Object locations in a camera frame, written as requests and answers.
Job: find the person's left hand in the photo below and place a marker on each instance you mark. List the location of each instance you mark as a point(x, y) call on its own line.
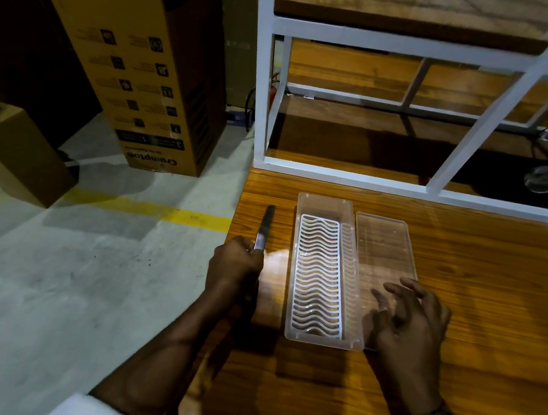
point(231, 271)

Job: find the person's right hand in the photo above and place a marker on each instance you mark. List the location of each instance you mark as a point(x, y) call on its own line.
point(411, 339)

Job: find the person's left fingers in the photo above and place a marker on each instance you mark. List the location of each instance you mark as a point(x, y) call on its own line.
point(251, 260)

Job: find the person's right middle finger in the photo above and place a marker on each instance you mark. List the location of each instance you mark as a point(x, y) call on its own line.
point(398, 294)

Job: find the person's right thumb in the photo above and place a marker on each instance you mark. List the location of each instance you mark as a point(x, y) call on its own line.
point(372, 328)

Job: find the steel kitchen knife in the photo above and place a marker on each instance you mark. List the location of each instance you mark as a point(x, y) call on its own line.
point(264, 228)

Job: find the person's left forearm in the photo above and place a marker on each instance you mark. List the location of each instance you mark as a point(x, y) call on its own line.
point(167, 359)

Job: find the clear plastic lid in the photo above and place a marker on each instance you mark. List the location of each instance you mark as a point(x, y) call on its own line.
point(383, 249)

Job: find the white wavy drain insert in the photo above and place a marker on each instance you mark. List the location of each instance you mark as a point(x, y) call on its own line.
point(319, 277)

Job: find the clear plastic container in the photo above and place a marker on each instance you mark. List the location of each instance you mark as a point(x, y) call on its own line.
point(325, 205)

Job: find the round glass disc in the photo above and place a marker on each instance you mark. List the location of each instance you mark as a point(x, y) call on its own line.
point(542, 179)

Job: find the tall brown cardboard box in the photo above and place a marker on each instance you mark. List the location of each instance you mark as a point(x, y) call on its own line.
point(138, 56)

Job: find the small brown cardboard box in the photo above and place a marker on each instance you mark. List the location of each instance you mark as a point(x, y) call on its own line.
point(15, 156)

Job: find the wooden shelf board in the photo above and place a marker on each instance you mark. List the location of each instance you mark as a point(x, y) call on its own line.
point(409, 8)

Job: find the white metal shelf frame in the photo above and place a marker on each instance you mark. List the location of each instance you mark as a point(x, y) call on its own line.
point(493, 112)

